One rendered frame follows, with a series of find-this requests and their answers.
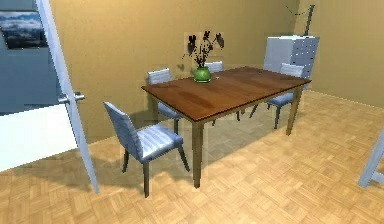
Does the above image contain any brown wooden dining table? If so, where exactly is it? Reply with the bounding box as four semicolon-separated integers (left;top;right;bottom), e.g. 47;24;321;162
141;65;313;189

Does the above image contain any green vase with dark flowers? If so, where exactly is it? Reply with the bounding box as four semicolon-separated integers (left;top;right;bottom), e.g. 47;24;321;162
182;30;226;84

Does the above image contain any blue striped dining chair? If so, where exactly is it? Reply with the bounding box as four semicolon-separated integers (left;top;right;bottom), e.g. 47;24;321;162
249;62;306;130
103;101;191;199
146;67;184;135
203;60;242;127

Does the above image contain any white chest of drawers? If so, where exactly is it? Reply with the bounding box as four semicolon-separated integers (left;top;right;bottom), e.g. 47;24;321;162
263;34;321;80

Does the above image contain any white room door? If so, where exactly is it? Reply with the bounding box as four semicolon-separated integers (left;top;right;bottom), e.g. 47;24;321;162
35;0;101;195

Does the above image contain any pale blue furniture leg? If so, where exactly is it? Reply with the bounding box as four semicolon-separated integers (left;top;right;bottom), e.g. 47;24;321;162
357;128;384;189

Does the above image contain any framed cloudy landscape picture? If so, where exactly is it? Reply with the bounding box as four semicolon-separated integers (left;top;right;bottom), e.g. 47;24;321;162
0;10;49;51

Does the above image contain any silver door handle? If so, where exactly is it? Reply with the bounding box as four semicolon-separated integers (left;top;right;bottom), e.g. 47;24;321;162
57;91;86;105

